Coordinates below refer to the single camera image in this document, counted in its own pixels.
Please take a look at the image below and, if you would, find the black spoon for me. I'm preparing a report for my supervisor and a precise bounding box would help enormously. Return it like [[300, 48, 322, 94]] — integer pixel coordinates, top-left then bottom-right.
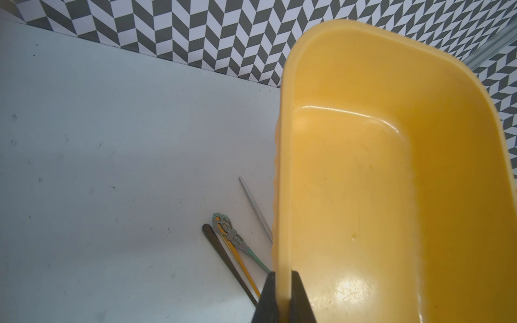
[[202, 223, 258, 306]]

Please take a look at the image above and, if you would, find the plain silver spoon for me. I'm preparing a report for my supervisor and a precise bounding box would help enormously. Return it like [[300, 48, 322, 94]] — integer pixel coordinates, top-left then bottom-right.
[[238, 176, 273, 243]]

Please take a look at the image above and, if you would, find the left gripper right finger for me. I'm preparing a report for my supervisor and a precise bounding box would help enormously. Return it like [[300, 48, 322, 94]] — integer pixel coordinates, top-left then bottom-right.
[[289, 271, 316, 323]]

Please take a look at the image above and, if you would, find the yellow plastic storage box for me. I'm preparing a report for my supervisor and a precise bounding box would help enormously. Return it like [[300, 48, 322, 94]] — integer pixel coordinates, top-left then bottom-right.
[[273, 20, 516, 322]]

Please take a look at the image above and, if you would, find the ornate silver gold spoon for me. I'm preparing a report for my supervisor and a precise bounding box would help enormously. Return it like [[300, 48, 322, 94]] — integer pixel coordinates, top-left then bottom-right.
[[212, 213, 271, 297]]

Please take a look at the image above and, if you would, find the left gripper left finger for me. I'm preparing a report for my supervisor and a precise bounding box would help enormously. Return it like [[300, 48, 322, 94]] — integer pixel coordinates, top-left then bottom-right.
[[251, 272, 279, 323]]

